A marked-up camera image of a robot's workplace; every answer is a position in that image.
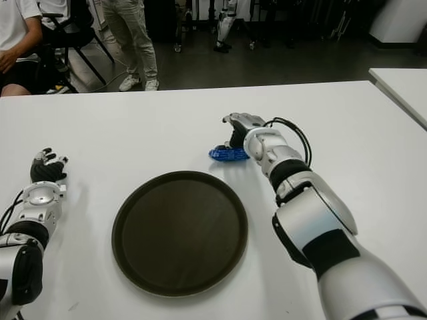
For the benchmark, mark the folded grey metal frame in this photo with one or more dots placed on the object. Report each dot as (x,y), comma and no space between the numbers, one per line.
(340,26)

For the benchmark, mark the white side table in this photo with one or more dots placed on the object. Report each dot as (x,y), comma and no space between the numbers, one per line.
(403,83)

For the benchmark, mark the white cabinet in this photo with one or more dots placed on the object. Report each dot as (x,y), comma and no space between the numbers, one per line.
(397,20)

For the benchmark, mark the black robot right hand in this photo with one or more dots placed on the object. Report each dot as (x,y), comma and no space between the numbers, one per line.
(240,131)

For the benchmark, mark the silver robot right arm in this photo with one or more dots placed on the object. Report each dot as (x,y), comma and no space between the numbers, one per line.
(317,216)

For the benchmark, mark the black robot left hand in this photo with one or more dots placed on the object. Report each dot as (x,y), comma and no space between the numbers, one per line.
(45,171)

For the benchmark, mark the blue Oreo packet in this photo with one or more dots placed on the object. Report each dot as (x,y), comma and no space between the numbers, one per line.
(227,155)

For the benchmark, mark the black chair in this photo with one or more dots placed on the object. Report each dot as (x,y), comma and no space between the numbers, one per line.
(73,33)

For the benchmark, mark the white humanoid robot leg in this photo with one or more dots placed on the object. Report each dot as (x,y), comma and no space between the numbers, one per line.
(224,26)

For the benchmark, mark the person in black shorts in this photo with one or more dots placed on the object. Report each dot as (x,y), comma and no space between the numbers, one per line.
(13,23)

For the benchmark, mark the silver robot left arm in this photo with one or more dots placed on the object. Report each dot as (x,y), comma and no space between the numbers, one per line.
(23,260)

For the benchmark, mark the round dark brown tray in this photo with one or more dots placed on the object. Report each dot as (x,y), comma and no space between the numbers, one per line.
(180,233)

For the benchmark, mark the person in beige trousers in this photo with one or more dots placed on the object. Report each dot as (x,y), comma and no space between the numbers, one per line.
(133,33)

